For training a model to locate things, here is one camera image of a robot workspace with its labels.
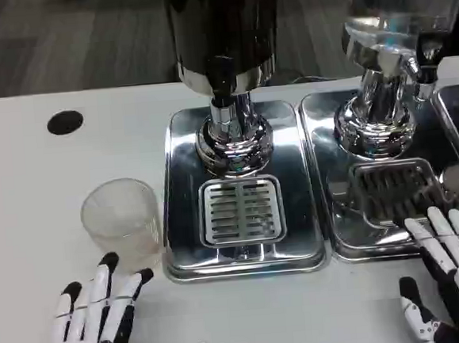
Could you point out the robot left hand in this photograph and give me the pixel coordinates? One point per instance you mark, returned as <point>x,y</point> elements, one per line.
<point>87,333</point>

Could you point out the clear ribbed glass cup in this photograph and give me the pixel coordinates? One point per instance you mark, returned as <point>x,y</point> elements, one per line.
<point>120,227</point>

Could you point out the steel drain grid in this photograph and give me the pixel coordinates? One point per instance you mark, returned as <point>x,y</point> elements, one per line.
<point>390,190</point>
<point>240,212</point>

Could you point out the clear drink dispenser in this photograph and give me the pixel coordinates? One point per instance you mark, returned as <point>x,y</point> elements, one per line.
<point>384,119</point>

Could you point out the black tap with chrome spout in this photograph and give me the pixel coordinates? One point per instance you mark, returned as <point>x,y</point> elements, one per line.
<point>429,58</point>
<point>221,73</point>

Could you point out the dark drink dispenser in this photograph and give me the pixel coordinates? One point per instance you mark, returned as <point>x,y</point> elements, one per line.
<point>250,27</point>

